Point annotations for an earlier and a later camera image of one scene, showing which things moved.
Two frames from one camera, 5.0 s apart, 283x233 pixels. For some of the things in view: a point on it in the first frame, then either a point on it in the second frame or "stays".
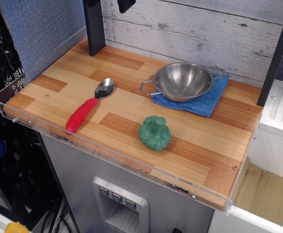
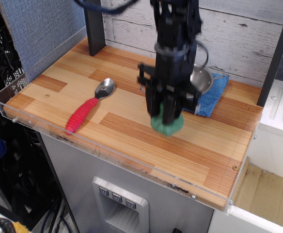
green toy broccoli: [154, 133] -> [157, 124]
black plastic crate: [5, 71] stays
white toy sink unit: [265, 201] stays
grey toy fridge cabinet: [75, 170] stays
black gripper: [124, 5] -> [173, 72]
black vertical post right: [280, 47] stays
